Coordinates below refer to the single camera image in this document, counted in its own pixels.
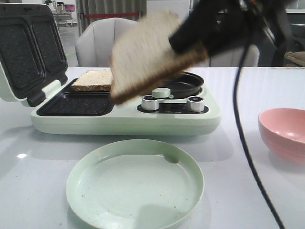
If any right silver control knob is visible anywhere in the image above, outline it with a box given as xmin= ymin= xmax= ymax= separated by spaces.
xmin=186 ymin=96 xmax=204 ymax=113

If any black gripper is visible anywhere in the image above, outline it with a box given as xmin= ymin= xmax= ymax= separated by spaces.
xmin=169 ymin=0 xmax=292 ymax=56

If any light green plate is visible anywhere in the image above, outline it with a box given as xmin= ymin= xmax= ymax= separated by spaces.
xmin=66 ymin=139 xmax=204 ymax=229

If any green breakfast maker lid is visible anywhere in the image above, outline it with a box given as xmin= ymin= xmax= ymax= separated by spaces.
xmin=0 ymin=3 xmax=68 ymax=107

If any white cabinet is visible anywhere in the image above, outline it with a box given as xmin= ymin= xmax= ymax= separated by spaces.
xmin=146 ymin=0 xmax=190 ymax=15

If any green breakfast maker base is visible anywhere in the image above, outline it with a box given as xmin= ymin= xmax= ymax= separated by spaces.
xmin=31 ymin=84 xmax=221 ymax=135

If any bread slice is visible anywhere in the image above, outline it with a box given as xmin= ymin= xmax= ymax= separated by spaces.
xmin=110 ymin=10 xmax=209 ymax=104
xmin=71 ymin=70 xmax=112 ymax=91

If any black cable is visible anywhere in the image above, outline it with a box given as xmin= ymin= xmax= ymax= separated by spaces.
xmin=233 ymin=0 xmax=285 ymax=229

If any left silver control knob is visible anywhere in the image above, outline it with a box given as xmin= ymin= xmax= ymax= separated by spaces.
xmin=141 ymin=95 xmax=159 ymax=111

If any left beige chair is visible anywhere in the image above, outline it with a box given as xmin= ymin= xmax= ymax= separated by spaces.
xmin=75 ymin=18 xmax=137 ymax=67

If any grey kitchen counter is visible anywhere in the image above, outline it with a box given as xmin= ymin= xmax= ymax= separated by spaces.
xmin=286 ymin=9 xmax=305 ymax=67

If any right beige chair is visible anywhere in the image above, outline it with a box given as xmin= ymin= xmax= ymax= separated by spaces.
xmin=204 ymin=33 xmax=260 ymax=67

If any silver control knob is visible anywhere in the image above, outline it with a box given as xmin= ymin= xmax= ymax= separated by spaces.
xmin=141 ymin=95 xmax=159 ymax=111
xmin=186 ymin=96 xmax=204 ymax=113

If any pink bowl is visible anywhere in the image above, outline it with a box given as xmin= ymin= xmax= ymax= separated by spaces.
xmin=258 ymin=108 xmax=305 ymax=165

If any beige chair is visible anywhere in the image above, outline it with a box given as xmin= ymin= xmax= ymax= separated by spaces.
xmin=75 ymin=18 xmax=137 ymax=67
xmin=204 ymin=33 xmax=260 ymax=67

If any black round frying pan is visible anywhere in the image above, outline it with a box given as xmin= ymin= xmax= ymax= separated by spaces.
xmin=161 ymin=72 xmax=204 ymax=99

